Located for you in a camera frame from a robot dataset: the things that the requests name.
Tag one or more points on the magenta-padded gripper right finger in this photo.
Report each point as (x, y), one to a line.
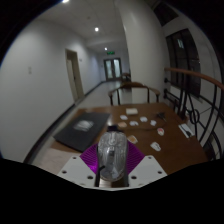
(148, 170)

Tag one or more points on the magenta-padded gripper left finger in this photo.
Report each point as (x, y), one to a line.
(75, 170)

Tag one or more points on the translucent silver computer mouse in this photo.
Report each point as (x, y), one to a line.
(112, 156)

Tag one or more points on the small white card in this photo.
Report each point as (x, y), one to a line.
(133, 123)
(155, 146)
(143, 119)
(123, 117)
(153, 122)

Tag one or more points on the small beige tag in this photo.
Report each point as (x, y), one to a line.
(132, 139)
(122, 124)

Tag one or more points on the black closed laptop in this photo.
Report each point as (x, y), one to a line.
(81, 130)

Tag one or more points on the small red white tag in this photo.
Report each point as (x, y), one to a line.
(160, 131)

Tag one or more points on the small black box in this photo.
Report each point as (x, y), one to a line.
(112, 128)

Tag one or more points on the white booklet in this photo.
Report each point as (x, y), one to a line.
(186, 130)

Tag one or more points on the small white box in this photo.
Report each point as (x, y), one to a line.
(131, 111)

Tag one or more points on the pale side door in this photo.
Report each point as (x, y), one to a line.
(74, 76)

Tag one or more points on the black railing with wooden handrail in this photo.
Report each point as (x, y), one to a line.
(190, 72)

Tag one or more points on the glass double door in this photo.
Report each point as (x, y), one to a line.
(108, 69)

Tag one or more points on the dark framed window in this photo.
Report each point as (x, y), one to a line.
(183, 61)

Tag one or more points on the green exit sign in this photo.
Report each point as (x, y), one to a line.
(110, 52)

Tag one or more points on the round ceiling lights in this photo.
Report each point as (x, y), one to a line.
(96, 29)

